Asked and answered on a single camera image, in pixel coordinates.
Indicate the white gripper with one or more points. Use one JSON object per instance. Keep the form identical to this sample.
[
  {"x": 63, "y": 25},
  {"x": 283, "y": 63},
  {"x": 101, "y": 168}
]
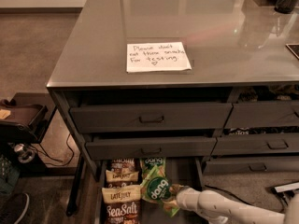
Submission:
[{"x": 188, "y": 197}]

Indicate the green dang rice chip bag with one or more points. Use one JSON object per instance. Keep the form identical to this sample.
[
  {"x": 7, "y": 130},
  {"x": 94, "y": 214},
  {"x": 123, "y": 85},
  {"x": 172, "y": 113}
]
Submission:
[{"x": 155, "y": 188}]

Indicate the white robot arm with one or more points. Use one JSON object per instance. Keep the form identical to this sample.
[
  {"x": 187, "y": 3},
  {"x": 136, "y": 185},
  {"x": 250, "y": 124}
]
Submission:
[{"x": 217, "y": 209}]

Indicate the open bottom left drawer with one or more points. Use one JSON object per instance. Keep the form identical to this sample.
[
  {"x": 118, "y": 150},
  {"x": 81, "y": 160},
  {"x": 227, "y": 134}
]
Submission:
[{"x": 183, "y": 171}]

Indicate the front Late July chip bag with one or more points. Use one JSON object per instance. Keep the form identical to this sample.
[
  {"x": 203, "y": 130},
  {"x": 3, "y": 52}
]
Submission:
[{"x": 122, "y": 204}]

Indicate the late july chip bag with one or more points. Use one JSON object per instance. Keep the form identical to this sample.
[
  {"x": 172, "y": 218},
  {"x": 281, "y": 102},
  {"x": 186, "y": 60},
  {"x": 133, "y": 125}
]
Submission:
[
  {"x": 123, "y": 166},
  {"x": 115, "y": 180},
  {"x": 122, "y": 204}
]

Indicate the rear Late July chip bag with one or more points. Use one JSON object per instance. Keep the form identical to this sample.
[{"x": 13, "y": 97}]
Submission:
[{"x": 123, "y": 166}]

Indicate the middle Late July chip bag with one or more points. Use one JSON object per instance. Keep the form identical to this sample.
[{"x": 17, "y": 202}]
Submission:
[{"x": 115, "y": 180}]

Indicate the middle left drawer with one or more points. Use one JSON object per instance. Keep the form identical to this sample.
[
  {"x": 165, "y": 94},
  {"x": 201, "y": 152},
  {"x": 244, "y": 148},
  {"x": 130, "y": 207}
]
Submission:
[{"x": 109, "y": 149}]

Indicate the top left drawer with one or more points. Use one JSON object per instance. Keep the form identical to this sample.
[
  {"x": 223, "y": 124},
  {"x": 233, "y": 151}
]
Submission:
[{"x": 149, "y": 117}]

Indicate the bottom right drawer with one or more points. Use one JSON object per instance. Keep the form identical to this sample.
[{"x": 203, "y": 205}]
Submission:
[{"x": 252, "y": 165}]

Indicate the dark grey drawer cabinet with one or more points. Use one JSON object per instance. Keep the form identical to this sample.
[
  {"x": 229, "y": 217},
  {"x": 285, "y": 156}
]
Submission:
[{"x": 210, "y": 85}]

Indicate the middle right drawer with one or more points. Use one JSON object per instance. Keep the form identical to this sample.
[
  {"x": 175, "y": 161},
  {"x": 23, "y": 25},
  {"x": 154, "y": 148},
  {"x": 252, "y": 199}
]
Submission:
[{"x": 252, "y": 144}]

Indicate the top right drawer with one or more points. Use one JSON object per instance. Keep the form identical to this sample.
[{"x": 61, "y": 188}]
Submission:
[{"x": 264, "y": 114}]

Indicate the white power strip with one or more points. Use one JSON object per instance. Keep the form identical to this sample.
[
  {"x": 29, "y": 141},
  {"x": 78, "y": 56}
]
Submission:
[{"x": 287, "y": 187}]

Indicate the white handwritten paper note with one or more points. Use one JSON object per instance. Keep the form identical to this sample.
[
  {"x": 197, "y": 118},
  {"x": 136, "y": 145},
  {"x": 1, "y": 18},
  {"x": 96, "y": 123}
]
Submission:
[{"x": 155, "y": 57}]

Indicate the silver round metal object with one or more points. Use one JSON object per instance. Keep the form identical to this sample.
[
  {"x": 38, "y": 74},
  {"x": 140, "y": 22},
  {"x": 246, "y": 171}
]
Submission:
[{"x": 24, "y": 153}]

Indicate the dark shoe white sole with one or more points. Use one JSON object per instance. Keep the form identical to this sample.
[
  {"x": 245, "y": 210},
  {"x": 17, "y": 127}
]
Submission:
[{"x": 14, "y": 209}]

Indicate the teal mesh basket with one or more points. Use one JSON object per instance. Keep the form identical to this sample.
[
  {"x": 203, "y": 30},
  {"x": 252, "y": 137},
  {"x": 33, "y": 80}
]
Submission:
[{"x": 9, "y": 175}]

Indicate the dark side tray table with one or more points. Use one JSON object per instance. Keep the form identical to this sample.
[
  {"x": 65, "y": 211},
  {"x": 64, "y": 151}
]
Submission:
[{"x": 29, "y": 118}]

